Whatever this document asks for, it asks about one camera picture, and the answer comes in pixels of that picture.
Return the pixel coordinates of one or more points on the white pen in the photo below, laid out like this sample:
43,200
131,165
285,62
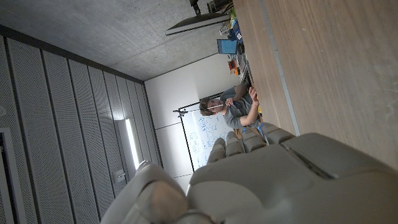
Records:
215,106

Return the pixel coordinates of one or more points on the whiteboard on black stand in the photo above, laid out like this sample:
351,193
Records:
202,133

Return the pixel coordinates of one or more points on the person in grey t-shirt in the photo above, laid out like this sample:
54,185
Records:
239,112

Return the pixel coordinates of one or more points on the black computer monitor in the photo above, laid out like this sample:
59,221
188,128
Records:
199,22

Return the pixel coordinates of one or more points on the white wall switch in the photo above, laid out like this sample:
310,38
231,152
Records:
119,176

